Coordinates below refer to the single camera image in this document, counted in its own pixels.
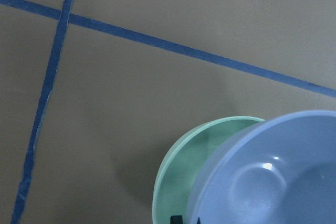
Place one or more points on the blue bowl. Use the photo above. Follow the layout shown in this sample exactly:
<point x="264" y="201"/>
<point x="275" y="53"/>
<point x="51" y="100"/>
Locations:
<point x="278" y="171"/>

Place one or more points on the green bowl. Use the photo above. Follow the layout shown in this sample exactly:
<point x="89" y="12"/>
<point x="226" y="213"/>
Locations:
<point x="185" y="159"/>

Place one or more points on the brown paper table cover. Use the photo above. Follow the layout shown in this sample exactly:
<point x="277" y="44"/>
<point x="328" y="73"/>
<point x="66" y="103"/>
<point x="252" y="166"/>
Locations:
<point x="117" y="105"/>

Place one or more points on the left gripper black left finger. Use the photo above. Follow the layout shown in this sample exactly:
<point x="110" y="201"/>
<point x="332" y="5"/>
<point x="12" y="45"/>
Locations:
<point x="177" y="219"/>

